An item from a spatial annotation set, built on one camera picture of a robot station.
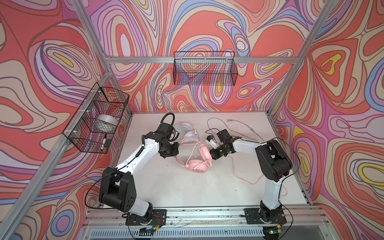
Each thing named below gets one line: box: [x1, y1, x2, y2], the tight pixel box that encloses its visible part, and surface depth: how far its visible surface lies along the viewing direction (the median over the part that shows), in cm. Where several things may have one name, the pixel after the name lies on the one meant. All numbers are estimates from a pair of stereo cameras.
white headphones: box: [173, 122, 199, 142], surface depth 104 cm
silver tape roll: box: [96, 114, 118, 131], surface depth 73 cm
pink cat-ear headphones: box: [174, 138, 213, 174], surface depth 76 cm
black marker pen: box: [101, 134, 107, 151], surface depth 74 cm
